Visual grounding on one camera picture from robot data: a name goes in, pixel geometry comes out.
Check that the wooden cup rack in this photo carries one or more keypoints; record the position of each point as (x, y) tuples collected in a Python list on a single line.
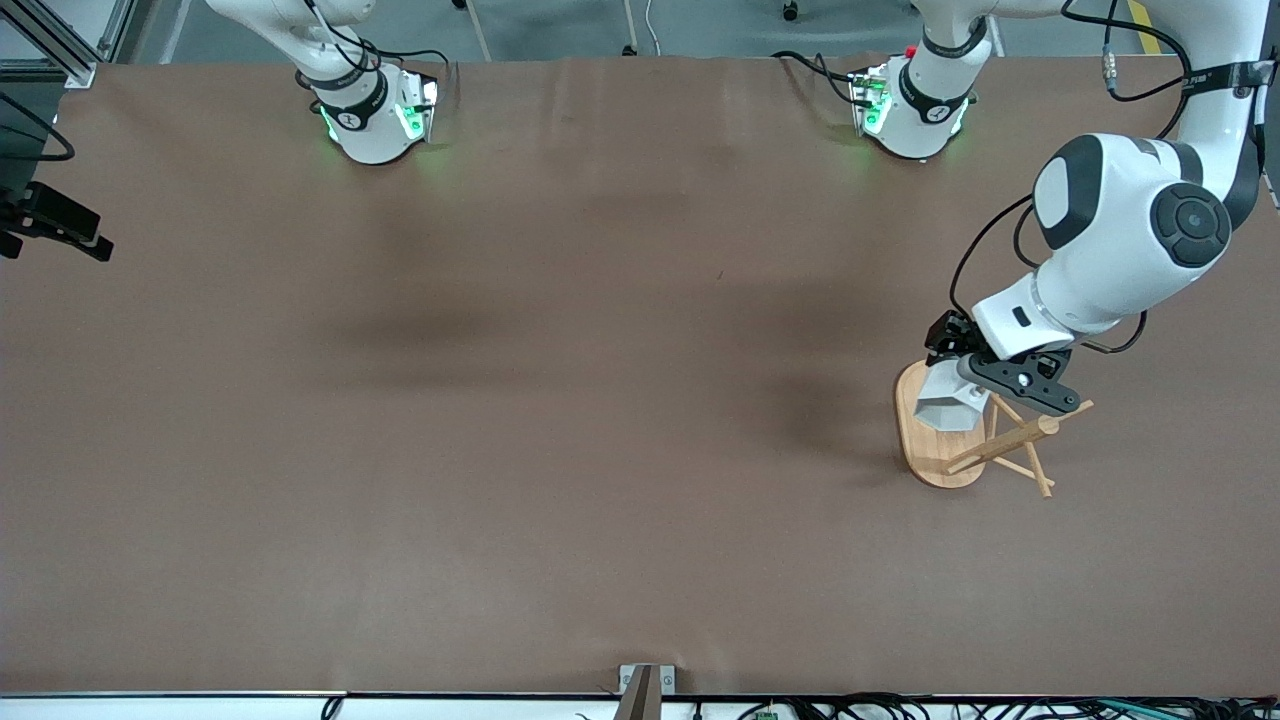
[(925, 455)]

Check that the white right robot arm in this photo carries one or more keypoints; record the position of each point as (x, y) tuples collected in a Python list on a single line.
[(372, 135)]

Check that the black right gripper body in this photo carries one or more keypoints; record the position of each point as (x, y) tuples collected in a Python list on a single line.
[(50, 218)]

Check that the aluminium camera mount post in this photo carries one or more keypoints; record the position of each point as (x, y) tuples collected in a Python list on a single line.
[(645, 690)]

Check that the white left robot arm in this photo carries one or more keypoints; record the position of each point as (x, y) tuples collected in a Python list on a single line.
[(1120, 230)]

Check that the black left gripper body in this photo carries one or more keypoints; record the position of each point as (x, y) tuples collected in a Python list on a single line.
[(951, 334)]

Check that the white faceted cup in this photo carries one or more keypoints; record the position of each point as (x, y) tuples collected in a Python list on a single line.
[(945, 410)]

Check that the aluminium frame profile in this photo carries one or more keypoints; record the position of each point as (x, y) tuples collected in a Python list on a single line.
[(60, 50)]

